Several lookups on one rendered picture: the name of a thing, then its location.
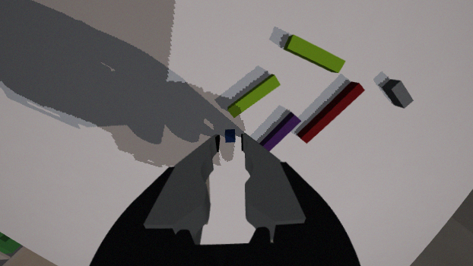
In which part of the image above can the dark red rod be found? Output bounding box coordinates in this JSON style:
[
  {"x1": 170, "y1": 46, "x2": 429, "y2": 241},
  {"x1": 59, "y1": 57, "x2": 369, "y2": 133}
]
[{"x1": 297, "y1": 82, "x2": 365, "y2": 143}]

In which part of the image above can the small blue block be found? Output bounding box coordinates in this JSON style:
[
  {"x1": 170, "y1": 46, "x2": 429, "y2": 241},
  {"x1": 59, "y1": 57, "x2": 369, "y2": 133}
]
[{"x1": 225, "y1": 129, "x2": 236, "y2": 143}]

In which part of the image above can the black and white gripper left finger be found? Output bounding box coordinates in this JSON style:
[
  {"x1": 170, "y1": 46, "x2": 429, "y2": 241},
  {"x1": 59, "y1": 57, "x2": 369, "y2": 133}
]
[{"x1": 89, "y1": 135, "x2": 220, "y2": 266}]

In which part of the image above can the dark grey block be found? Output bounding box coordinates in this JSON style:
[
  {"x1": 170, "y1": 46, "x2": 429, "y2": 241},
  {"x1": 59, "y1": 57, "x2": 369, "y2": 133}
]
[{"x1": 382, "y1": 79, "x2": 413, "y2": 108}]

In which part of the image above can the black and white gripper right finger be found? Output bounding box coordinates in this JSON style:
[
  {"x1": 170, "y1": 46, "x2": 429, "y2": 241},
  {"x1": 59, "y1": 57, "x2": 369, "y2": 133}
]
[{"x1": 241, "y1": 133, "x2": 360, "y2": 266}]

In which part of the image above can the purple rod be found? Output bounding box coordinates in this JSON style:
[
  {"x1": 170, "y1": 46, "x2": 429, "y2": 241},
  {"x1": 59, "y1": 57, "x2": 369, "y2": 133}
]
[{"x1": 260, "y1": 112, "x2": 301, "y2": 151}]

